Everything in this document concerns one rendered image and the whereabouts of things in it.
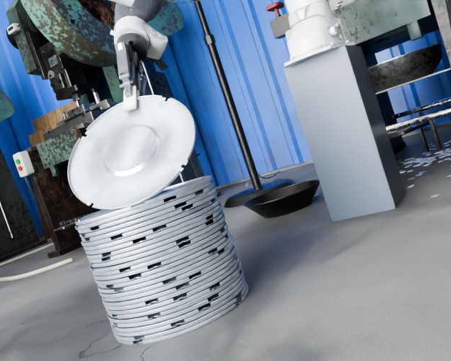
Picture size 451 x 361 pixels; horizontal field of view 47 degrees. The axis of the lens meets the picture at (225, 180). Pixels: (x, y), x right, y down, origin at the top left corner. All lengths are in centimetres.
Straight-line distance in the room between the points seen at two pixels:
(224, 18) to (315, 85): 239
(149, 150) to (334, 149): 58
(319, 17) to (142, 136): 63
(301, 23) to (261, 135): 228
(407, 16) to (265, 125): 192
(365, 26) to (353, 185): 74
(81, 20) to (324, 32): 159
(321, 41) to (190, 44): 263
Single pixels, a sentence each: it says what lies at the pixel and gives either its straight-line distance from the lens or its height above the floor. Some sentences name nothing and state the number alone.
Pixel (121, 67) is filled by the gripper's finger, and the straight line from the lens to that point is 121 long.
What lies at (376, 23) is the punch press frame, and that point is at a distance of 198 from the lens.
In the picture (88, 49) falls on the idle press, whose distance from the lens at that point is 277.
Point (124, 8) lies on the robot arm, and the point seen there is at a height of 71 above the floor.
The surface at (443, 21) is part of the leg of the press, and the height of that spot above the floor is 46.
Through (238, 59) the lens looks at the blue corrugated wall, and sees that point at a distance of 372.
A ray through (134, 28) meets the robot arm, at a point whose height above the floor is 64.
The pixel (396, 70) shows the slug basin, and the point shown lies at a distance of 205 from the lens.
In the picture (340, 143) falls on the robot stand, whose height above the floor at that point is 21.
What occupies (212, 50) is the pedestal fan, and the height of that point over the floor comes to 77.
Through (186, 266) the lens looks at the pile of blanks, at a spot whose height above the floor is 11.
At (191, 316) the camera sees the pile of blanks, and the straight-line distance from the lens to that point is 97.
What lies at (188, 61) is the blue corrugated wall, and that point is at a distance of 396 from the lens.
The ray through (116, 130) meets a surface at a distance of 115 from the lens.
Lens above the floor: 30
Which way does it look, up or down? 4 degrees down
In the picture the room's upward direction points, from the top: 18 degrees counter-clockwise
